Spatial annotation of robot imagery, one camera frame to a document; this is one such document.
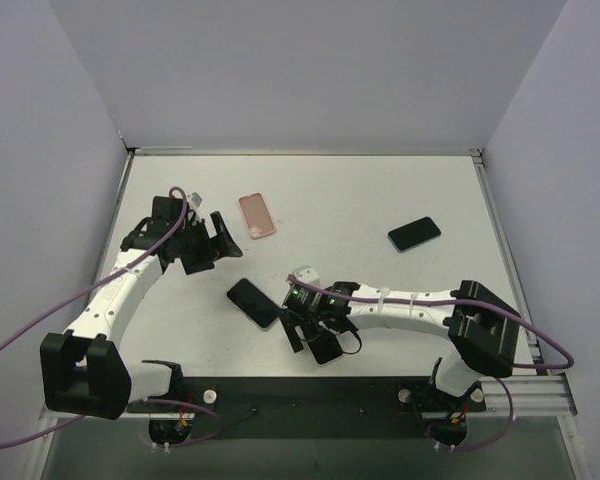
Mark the pink phone case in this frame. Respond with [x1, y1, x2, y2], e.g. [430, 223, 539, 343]
[238, 193, 277, 240]

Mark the teal phone black screen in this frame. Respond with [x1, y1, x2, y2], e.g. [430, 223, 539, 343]
[387, 217, 441, 252]

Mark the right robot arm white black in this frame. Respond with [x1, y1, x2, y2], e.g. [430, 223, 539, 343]
[282, 276, 519, 398]

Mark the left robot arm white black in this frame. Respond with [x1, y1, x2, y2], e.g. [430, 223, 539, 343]
[40, 189, 243, 420]

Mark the phone in white case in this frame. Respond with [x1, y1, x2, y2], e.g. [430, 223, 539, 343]
[226, 278, 280, 330]

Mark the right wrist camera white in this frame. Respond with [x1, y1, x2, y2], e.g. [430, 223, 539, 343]
[287, 265, 321, 288]

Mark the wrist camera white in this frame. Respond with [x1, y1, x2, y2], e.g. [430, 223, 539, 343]
[287, 265, 321, 288]
[187, 192, 202, 210]

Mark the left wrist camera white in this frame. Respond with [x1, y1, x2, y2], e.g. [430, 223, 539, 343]
[187, 192, 202, 210]

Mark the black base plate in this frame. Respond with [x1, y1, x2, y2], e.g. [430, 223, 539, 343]
[124, 375, 484, 441]

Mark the aluminium front rail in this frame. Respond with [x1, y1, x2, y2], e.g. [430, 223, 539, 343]
[39, 372, 579, 421]

